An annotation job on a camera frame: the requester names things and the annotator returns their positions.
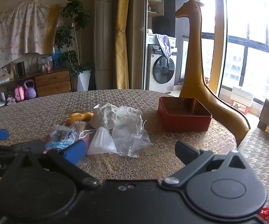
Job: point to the white washing machine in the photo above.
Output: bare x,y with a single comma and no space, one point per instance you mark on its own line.
162,72

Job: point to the purple towel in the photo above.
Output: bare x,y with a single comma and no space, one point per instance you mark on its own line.
164,44

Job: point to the white plastic bag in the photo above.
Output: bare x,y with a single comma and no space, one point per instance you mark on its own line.
104,117

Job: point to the clear plastic bag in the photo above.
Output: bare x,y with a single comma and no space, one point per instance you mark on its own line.
129,135

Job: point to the pink square mat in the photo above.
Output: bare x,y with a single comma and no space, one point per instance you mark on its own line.
85,141

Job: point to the white face mask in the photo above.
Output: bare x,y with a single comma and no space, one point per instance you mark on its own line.
100,142

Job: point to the wooden drawer cabinet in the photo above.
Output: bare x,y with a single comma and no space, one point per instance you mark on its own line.
52,84

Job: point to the clear bag of toys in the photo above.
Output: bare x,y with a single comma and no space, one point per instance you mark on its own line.
44,63

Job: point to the clear striped packet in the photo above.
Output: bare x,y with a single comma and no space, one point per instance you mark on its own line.
78,126

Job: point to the yellow rubber duck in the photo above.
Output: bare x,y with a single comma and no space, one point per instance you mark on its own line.
78,117

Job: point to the yellow draped cloth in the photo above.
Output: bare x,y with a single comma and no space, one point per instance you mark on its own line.
51,28

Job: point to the blue packs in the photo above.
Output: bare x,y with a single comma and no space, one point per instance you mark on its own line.
57,58

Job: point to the photo frame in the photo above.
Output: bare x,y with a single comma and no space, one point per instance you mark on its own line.
6,71

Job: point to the black cylinder speaker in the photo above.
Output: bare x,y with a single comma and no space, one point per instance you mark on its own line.
21,68

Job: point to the blue printed packet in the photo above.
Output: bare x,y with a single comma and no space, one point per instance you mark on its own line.
59,138

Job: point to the yellow curtain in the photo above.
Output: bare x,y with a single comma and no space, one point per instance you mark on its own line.
121,39

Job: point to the green potted plant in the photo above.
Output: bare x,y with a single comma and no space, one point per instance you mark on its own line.
74,14

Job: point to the yellow giraffe-shaped chair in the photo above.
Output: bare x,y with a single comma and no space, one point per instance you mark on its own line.
192,74

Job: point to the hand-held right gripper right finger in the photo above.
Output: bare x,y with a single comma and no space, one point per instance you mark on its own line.
184,151

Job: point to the white floor heater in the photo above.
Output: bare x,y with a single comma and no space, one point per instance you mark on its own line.
242,95

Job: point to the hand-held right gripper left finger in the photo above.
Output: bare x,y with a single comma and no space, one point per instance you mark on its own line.
74,151

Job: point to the beige standing air conditioner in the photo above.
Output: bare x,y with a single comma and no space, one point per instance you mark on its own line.
103,39

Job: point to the white planter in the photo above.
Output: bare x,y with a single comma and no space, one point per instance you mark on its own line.
84,81

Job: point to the red and white box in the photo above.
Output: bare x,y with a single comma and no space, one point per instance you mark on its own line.
240,107

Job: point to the floral draped cloth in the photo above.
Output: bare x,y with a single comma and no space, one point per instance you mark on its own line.
15,32

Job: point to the red square box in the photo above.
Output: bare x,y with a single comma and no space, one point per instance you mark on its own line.
183,122

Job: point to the purple kettlebell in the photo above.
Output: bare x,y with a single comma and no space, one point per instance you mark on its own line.
30,91

